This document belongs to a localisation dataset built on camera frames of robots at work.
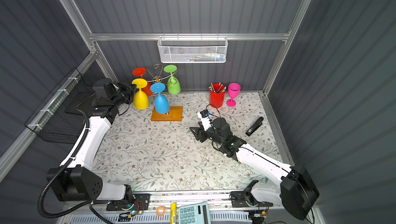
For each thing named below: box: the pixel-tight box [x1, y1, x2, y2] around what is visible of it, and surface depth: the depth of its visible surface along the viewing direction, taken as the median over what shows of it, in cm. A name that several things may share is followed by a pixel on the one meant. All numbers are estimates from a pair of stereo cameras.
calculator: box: [178, 201, 212, 224], surface depth 70 cm
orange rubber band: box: [156, 205, 166, 217], surface depth 72 cm
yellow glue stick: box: [170, 202, 177, 224], surface depth 71 cm
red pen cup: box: [208, 83, 226, 109], surface depth 108 cm
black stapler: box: [245, 116, 264, 137], surface depth 99 cm
